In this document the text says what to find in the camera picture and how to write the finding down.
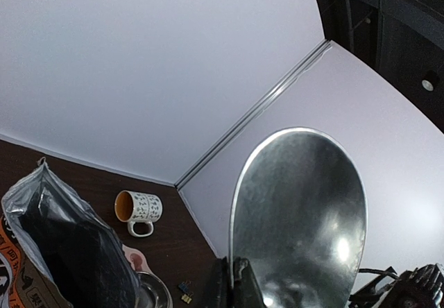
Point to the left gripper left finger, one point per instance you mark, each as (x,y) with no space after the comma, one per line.
(216,288)

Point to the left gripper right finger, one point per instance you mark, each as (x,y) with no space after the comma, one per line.
(245,289)

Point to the blue binder clip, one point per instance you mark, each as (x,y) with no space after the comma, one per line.
(185,287)

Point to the metal food scoop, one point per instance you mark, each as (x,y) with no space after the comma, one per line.
(299,215)

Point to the dog food bag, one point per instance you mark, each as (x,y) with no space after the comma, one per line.
(61,252)

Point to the gold binder clip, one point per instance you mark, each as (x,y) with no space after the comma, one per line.
(186,298)

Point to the pink double pet bowl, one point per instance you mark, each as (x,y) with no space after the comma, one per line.
(137,259)

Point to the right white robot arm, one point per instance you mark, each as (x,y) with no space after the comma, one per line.
(422,287)

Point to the white patterned mug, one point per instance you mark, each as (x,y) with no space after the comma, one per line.
(131,208)

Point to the right aluminium frame post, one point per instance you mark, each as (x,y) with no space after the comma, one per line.
(256,110)

